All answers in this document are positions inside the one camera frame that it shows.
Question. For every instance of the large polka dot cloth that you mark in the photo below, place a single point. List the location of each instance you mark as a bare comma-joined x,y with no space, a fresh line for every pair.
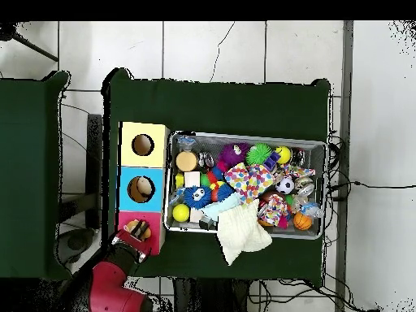
247,181

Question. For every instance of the cream waffle cloth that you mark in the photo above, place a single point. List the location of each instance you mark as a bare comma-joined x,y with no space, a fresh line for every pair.
242,233

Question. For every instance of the wooden box with three holes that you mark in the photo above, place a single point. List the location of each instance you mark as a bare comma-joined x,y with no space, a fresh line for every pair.
127,190

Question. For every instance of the tan plush animal toy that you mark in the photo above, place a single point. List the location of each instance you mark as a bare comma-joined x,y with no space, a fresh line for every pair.
137,229

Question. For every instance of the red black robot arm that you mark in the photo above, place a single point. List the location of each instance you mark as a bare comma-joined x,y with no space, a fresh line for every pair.
110,286

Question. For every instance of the clear mesh bin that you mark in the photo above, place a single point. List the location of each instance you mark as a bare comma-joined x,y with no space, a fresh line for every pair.
170,224

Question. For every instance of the black silver round toy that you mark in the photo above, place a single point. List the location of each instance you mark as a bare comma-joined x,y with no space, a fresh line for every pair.
206,160

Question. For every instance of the round wooden disc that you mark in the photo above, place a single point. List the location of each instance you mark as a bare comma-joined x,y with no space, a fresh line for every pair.
186,161

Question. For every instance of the blue fuzzy ball with eyes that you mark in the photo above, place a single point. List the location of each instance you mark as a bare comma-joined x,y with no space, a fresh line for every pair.
197,196

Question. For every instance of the purple spiky ball with eyes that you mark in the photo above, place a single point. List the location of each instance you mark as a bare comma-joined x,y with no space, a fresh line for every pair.
232,156

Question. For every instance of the yellow block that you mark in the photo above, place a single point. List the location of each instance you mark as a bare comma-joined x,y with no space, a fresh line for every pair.
179,181

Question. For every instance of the mint green knit cloth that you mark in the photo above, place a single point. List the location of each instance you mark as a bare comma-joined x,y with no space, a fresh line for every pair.
221,207

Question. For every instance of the clear crumpled plastic packet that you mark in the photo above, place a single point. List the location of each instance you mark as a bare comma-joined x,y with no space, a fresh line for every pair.
186,140

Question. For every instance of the large green spiky ball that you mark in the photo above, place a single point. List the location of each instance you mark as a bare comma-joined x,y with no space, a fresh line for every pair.
259,154

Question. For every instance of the purple plastic block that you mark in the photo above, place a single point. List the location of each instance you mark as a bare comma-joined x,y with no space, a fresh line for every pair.
272,161

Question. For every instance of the yellow smiley ball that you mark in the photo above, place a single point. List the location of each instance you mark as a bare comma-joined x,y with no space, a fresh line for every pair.
283,155

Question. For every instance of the small black white soccer ball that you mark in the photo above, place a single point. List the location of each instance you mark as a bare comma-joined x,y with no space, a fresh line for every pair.
285,185

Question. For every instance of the small orange basketball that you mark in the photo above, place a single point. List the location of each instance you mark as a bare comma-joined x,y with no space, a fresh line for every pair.
302,221

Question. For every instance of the clear plastic bottle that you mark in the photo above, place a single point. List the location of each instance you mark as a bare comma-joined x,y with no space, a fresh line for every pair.
311,208

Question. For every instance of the green cloth side table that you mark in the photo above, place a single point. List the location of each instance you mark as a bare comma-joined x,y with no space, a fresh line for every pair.
29,175

